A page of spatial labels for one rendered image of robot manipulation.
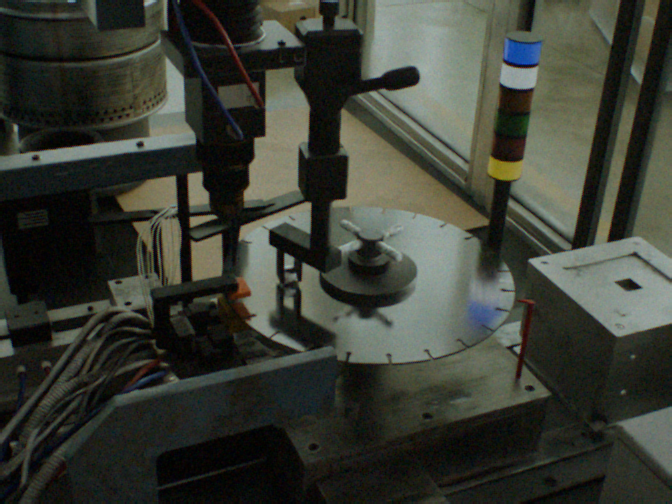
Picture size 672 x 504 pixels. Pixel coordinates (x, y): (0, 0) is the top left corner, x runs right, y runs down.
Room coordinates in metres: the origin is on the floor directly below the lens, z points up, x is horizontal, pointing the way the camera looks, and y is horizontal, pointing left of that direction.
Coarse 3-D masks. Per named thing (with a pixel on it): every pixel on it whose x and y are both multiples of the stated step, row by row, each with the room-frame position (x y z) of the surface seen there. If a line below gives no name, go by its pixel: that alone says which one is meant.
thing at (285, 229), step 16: (320, 208) 0.83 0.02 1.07; (288, 224) 0.88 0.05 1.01; (320, 224) 0.83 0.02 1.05; (272, 240) 0.87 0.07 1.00; (288, 240) 0.85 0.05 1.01; (304, 240) 0.85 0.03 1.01; (320, 240) 0.83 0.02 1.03; (304, 256) 0.84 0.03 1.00; (320, 256) 0.82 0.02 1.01; (336, 256) 0.83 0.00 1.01
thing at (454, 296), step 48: (336, 240) 0.97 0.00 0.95; (384, 240) 0.97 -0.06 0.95; (432, 240) 0.98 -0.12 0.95; (480, 240) 0.98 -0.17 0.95; (288, 288) 0.86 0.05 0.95; (432, 288) 0.87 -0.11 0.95; (480, 288) 0.87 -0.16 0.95; (288, 336) 0.77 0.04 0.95; (336, 336) 0.77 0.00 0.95; (384, 336) 0.77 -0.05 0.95; (432, 336) 0.78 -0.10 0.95; (480, 336) 0.78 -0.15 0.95
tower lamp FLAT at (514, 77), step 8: (504, 64) 1.13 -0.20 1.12; (512, 64) 1.12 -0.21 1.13; (536, 64) 1.13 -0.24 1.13; (504, 72) 1.13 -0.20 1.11; (512, 72) 1.12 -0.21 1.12; (520, 72) 1.11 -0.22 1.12; (528, 72) 1.11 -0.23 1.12; (536, 72) 1.13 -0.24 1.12; (504, 80) 1.12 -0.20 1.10; (512, 80) 1.12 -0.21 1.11; (520, 80) 1.11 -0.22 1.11; (528, 80) 1.12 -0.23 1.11; (512, 88) 1.11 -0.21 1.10; (520, 88) 1.11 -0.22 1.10; (528, 88) 1.12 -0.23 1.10
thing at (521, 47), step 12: (516, 36) 1.13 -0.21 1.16; (528, 36) 1.14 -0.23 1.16; (540, 36) 1.14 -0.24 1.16; (504, 48) 1.14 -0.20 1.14; (516, 48) 1.12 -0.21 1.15; (528, 48) 1.11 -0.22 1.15; (540, 48) 1.13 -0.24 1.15; (504, 60) 1.13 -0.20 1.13; (516, 60) 1.12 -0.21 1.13; (528, 60) 1.11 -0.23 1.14
